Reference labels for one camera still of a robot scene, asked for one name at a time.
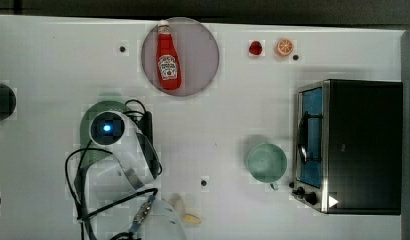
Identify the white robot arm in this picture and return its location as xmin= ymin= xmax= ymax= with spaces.
xmin=79 ymin=110 xmax=187 ymax=240

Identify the red ketchup bottle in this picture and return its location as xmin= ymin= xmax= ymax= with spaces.
xmin=156 ymin=20 xmax=182 ymax=90

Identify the green plastic cup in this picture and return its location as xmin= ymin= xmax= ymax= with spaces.
xmin=245 ymin=143 xmax=287 ymax=191

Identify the round grey plate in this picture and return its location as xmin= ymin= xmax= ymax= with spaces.
xmin=141 ymin=17 xmax=219 ymax=97

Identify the peeled toy banana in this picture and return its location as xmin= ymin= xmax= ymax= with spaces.
xmin=168 ymin=193 xmax=201 ymax=225

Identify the red toy tomato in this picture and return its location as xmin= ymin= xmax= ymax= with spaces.
xmin=249 ymin=41 xmax=262 ymax=56

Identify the orange slice toy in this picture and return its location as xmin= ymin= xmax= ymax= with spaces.
xmin=276 ymin=39 xmax=294 ymax=57

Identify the silver toaster oven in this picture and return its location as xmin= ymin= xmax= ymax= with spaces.
xmin=289 ymin=79 xmax=403 ymax=215

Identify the black round pan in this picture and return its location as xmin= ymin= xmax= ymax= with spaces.
xmin=0 ymin=83 xmax=16 ymax=121

